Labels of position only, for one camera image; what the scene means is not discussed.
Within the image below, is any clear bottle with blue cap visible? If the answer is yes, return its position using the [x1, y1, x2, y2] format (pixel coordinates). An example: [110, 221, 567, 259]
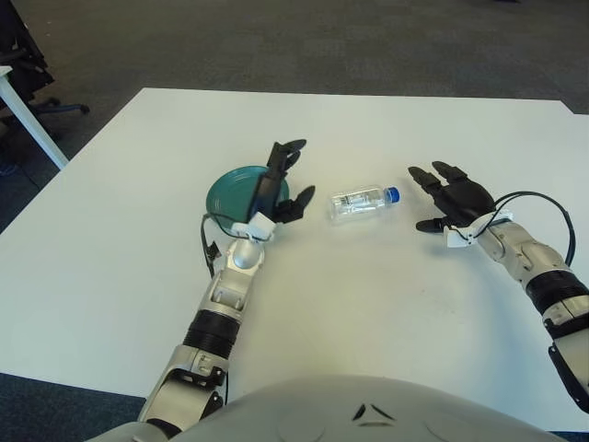
[328, 185, 402, 227]

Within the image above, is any black office chair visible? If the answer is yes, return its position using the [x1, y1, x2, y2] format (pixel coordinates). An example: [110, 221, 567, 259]
[0, 0, 91, 148]

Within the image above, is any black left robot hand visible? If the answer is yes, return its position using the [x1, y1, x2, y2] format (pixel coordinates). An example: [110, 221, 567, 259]
[248, 138, 318, 227]

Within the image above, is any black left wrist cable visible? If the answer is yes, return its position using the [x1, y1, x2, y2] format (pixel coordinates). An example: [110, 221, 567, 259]
[200, 212, 240, 280]

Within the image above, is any grey robot torso shell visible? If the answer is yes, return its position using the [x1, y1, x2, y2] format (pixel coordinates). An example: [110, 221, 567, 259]
[98, 373, 570, 442]

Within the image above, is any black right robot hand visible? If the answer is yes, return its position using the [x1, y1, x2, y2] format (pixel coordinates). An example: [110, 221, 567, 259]
[407, 160, 501, 236]

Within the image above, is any teal round plate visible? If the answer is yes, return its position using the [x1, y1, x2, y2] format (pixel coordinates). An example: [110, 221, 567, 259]
[204, 165, 292, 230]

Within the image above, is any white desk leg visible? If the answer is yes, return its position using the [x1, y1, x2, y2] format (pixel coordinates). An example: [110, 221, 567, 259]
[0, 64, 70, 170]

